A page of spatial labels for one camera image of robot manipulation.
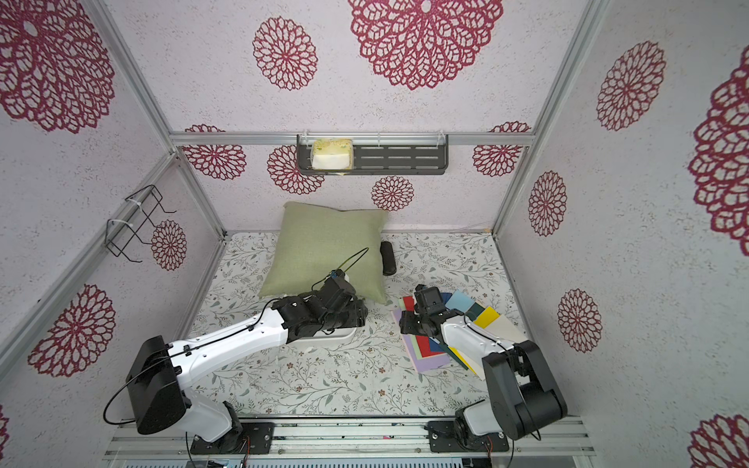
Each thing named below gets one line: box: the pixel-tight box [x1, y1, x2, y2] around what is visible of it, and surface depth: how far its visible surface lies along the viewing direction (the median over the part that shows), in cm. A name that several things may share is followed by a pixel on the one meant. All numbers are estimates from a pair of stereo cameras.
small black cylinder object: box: [379, 240, 397, 276], surface depth 109 cm
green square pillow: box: [259, 200, 389, 305], surface depth 102 cm
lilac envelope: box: [391, 309, 451, 374], surface depth 89 cm
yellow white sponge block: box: [311, 138, 355, 171], surface depth 92 cm
